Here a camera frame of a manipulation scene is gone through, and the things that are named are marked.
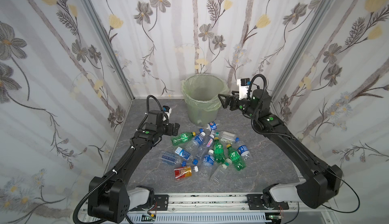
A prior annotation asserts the green bottle yellow cap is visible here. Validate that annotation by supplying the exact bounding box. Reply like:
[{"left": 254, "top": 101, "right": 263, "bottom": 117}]
[{"left": 171, "top": 132, "right": 197, "bottom": 146}]

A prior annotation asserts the crushed blue label bottle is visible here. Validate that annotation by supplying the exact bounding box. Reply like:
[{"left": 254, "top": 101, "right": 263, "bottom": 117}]
[{"left": 174, "top": 147, "right": 191, "bottom": 160}]

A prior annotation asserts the crushed bottle blue cap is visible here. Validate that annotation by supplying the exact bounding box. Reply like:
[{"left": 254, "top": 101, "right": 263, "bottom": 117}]
[{"left": 160, "top": 152, "right": 199, "bottom": 167}]

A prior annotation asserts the clear crushed bottle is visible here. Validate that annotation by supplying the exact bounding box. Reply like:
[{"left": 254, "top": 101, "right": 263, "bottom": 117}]
[{"left": 218, "top": 131, "right": 237, "bottom": 143}]

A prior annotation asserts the clear bottle white cap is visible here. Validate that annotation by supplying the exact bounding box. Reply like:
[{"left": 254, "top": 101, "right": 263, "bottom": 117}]
[{"left": 210, "top": 158, "right": 232, "bottom": 185}]

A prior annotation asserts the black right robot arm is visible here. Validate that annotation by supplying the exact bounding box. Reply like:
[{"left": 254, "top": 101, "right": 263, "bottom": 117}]
[{"left": 218, "top": 74, "right": 344, "bottom": 209}]

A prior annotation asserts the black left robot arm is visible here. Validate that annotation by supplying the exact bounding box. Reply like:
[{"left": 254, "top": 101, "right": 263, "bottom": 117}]
[{"left": 73, "top": 95, "right": 180, "bottom": 224}]

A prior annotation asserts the small blue label bottle near bin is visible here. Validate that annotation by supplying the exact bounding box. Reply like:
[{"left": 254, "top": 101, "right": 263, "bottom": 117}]
[{"left": 206, "top": 121, "right": 218, "bottom": 132}]

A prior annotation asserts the mesh waste bin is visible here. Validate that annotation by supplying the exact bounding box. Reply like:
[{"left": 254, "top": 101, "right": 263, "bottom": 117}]
[{"left": 181, "top": 74, "right": 229, "bottom": 127}]

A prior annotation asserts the green bin liner bag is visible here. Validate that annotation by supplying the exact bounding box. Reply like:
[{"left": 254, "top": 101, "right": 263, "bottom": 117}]
[{"left": 181, "top": 74, "right": 230, "bottom": 111}]

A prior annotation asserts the purple label Ganten bottle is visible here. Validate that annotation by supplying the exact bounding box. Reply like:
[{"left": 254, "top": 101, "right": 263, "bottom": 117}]
[{"left": 196, "top": 133, "right": 215, "bottom": 160}]

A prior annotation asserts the red yellow label bottle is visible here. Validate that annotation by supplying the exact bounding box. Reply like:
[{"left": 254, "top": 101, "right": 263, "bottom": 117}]
[{"left": 174, "top": 166, "right": 199, "bottom": 180}]

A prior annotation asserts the Pocari Sweat bottle white cap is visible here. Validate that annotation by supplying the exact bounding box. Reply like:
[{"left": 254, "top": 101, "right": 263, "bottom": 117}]
[{"left": 201, "top": 149, "right": 215, "bottom": 176}]

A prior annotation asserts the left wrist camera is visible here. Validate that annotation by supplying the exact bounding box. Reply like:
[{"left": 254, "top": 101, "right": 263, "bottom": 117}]
[{"left": 162, "top": 105, "right": 172, "bottom": 116}]

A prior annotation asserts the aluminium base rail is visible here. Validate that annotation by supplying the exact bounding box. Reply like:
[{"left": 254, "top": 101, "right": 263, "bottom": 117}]
[{"left": 121, "top": 193, "right": 339, "bottom": 224}]

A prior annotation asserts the white vented cable duct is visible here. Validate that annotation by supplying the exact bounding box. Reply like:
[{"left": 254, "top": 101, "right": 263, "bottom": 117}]
[{"left": 127, "top": 212, "right": 272, "bottom": 224}]

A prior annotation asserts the left corner aluminium post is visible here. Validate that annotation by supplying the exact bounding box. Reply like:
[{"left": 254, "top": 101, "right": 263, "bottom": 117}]
[{"left": 81, "top": 0, "right": 135, "bottom": 101}]

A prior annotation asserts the corner aluminium post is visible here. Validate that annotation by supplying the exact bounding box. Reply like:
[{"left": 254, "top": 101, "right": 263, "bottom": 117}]
[
  {"left": 272, "top": 0, "right": 334, "bottom": 100},
  {"left": 81, "top": 0, "right": 135, "bottom": 101}
]

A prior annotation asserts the right corner aluminium post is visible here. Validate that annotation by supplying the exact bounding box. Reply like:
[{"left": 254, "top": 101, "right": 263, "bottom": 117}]
[{"left": 272, "top": 0, "right": 334, "bottom": 100}]

